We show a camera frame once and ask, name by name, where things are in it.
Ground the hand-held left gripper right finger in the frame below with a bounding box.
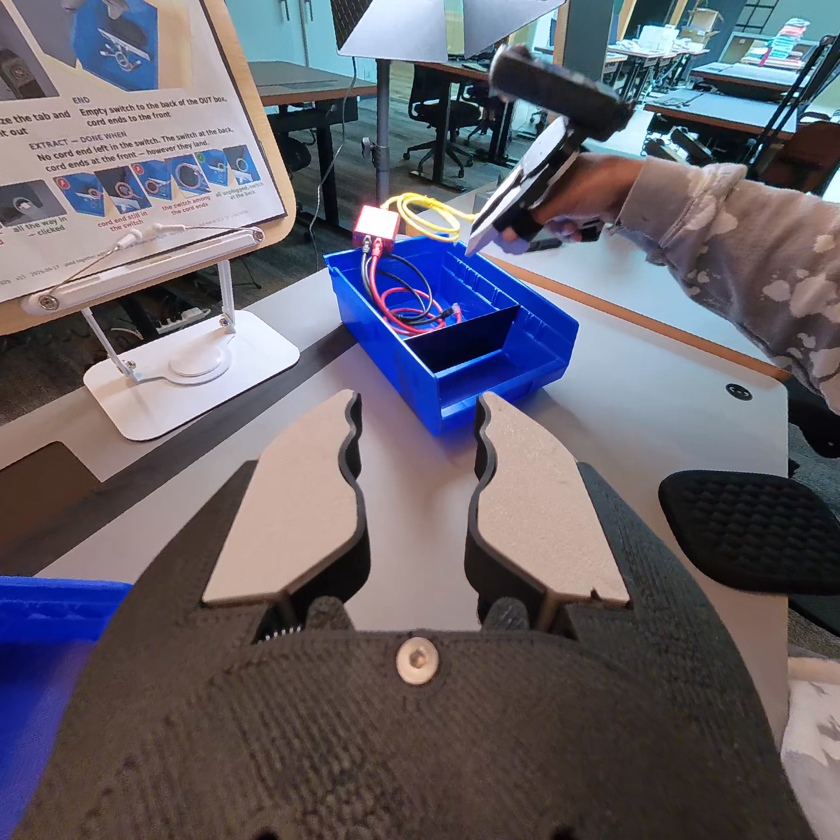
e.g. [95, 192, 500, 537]
[465, 392, 632, 608]

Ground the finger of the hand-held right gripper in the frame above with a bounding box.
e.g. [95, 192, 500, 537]
[468, 152, 581, 257]
[463, 117, 581, 257]

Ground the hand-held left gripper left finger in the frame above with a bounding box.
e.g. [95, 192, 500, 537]
[202, 389, 371, 608]

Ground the yellow ethernet cable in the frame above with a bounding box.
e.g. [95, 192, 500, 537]
[384, 192, 480, 244]

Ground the black ethernet cable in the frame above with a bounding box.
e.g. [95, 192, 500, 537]
[357, 241, 454, 322]

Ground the red metal ethernet adapter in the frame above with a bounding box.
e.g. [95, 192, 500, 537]
[353, 205, 403, 256]

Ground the red ethernet cable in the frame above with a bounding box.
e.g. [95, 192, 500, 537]
[371, 239, 463, 330]

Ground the blue plastic storage bin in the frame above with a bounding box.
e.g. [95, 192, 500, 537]
[323, 233, 580, 437]
[0, 576, 135, 840]

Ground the person's right forearm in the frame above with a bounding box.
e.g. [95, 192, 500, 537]
[610, 161, 840, 416]

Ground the person's right hand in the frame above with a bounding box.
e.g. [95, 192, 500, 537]
[535, 154, 649, 244]

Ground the black office chair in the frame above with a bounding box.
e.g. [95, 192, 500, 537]
[403, 62, 475, 191]

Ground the black bin divider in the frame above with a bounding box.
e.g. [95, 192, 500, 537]
[402, 303, 522, 376]

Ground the white side table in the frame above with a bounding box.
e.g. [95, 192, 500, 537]
[453, 187, 791, 383]

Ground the black light stand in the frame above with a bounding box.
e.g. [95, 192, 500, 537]
[373, 59, 393, 204]

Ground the dark office desk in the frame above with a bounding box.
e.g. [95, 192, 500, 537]
[643, 85, 840, 142]

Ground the studio light panel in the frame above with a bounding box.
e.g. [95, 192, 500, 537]
[328, 0, 568, 65]

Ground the brown office desk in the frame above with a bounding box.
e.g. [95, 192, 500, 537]
[249, 61, 378, 227]

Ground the person's torso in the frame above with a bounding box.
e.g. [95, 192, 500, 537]
[781, 656, 840, 840]

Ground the wooden sign board with paper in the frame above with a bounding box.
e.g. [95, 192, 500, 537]
[0, 0, 298, 337]

